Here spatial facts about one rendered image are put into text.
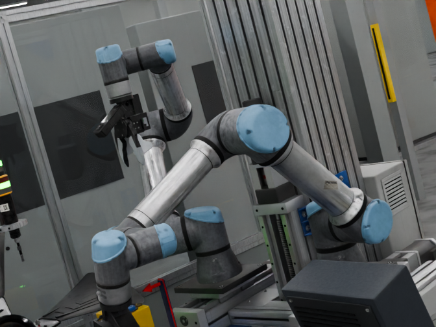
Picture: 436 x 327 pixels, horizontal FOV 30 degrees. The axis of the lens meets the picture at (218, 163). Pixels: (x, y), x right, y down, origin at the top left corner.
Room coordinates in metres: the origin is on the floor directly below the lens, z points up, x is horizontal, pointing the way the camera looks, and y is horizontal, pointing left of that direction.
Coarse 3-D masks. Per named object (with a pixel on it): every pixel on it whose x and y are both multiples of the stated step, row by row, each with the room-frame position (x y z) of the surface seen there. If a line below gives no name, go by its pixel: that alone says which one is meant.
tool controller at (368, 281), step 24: (312, 264) 1.66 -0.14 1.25; (336, 264) 1.61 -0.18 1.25; (360, 264) 1.56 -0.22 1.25; (384, 264) 1.51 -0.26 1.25; (288, 288) 1.61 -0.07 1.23; (312, 288) 1.56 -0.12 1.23; (336, 288) 1.52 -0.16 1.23; (360, 288) 1.47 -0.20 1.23; (384, 288) 1.44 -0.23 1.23; (408, 288) 1.47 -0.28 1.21; (312, 312) 1.57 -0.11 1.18; (336, 312) 1.51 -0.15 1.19; (360, 312) 1.46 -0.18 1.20; (384, 312) 1.43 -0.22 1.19; (408, 312) 1.46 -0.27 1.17
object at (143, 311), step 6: (144, 306) 2.33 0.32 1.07; (132, 312) 2.31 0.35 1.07; (138, 312) 2.31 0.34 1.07; (144, 312) 2.32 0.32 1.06; (150, 312) 2.33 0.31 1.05; (138, 318) 2.31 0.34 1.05; (144, 318) 2.32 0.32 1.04; (150, 318) 2.33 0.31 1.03; (144, 324) 2.32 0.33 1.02; (150, 324) 2.33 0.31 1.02
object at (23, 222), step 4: (0, 212) 1.92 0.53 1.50; (0, 216) 1.92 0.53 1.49; (0, 220) 1.92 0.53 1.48; (20, 220) 1.93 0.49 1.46; (24, 220) 1.91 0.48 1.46; (0, 224) 1.91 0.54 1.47; (4, 224) 1.93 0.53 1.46; (8, 224) 1.90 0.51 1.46; (12, 224) 1.89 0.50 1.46; (16, 224) 1.89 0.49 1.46; (20, 224) 1.90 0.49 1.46; (24, 224) 1.91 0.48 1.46; (0, 228) 1.89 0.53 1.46; (4, 228) 1.89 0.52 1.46; (8, 228) 1.88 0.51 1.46; (12, 228) 1.89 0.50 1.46; (16, 228) 1.89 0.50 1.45
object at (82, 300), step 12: (84, 276) 2.15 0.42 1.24; (84, 288) 2.08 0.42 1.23; (96, 288) 2.07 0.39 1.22; (132, 288) 2.06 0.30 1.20; (60, 300) 2.06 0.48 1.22; (72, 300) 2.03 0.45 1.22; (84, 300) 2.00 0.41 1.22; (96, 300) 2.00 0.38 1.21; (132, 300) 2.00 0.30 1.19; (48, 312) 2.00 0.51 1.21; (60, 312) 1.96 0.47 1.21; (72, 312) 1.95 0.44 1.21; (84, 312) 1.94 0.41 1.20
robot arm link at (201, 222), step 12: (192, 216) 2.54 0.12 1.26; (204, 216) 2.53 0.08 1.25; (216, 216) 2.55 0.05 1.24; (192, 228) 2.53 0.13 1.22; (204, 228) 2.53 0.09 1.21; (216, 228) 2.54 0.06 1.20; (192, 240) 2.53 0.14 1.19; (204, 240) 2.53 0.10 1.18; (216, 240) 2.53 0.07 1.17; (228, 240) 2.58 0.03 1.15
